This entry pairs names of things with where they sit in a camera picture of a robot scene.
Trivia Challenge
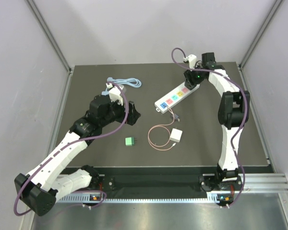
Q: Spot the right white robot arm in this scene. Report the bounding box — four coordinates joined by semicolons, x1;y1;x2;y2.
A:
183;53;250;190

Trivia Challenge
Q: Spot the slotted cable duct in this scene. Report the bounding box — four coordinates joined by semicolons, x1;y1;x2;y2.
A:
57;193;233;204

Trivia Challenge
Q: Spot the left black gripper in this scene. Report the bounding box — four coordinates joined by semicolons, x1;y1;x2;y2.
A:
100;96;140;127

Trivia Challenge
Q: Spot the light blue power strip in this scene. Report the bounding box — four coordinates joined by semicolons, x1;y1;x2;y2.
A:
101;77;142;95

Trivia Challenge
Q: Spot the aluminium frame post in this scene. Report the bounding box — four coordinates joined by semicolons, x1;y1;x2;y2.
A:
25;0;74;75
238;0;284;71

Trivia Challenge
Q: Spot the left aluminium frame post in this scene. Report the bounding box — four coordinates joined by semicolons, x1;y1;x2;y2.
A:
25;0;74;75

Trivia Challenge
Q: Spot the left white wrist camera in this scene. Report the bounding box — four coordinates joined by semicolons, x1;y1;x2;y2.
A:
106;83;124;105

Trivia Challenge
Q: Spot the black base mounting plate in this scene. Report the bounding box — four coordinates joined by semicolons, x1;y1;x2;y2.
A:
72;165;243;192

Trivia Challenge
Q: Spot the white multicolour power strip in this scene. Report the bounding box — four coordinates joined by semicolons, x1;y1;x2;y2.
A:
154;82;200;114

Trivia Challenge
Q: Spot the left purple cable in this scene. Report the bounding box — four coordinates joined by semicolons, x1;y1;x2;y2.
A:
13;81;130;217

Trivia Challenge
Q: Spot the right aluminium frame post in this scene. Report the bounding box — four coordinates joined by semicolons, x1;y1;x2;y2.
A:
238;0;284;71

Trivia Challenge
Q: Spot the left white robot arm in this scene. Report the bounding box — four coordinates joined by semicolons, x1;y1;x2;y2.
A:
14;95;141;216

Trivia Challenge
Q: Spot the pink usb cable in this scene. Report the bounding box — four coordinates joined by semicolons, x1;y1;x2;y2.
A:
147;107;182;151

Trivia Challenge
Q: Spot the white charger block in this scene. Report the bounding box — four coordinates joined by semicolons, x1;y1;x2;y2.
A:
169;128;183;143

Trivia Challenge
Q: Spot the light green plug adapter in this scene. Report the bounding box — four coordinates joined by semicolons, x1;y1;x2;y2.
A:
125;137;136;147

